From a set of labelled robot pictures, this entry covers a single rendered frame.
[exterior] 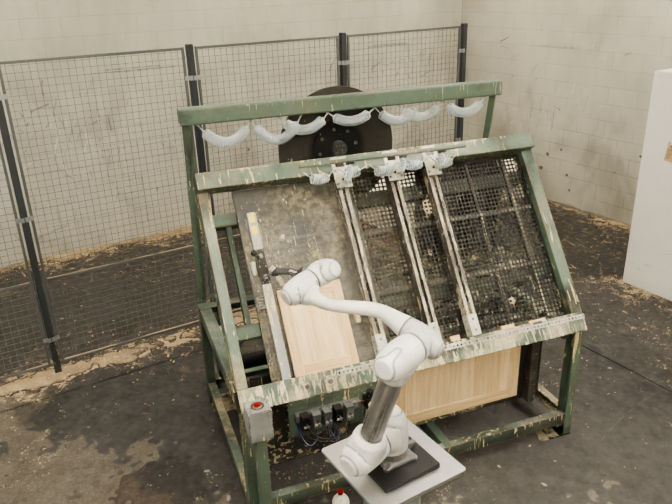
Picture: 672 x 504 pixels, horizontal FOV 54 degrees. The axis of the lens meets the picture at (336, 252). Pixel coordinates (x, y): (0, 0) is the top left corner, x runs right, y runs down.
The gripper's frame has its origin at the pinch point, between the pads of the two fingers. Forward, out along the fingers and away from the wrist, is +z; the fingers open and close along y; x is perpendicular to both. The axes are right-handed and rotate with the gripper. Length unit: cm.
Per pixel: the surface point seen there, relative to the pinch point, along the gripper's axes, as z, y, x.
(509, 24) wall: 270, -435, -480
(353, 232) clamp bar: 29, -57, -43
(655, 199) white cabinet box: 37, -396, -173
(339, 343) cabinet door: 27, -57, 23
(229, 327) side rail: 46, 2, 25
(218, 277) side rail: 51, 12, -1
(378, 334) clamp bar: 15, -74, 14
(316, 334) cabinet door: 32, -44, 20
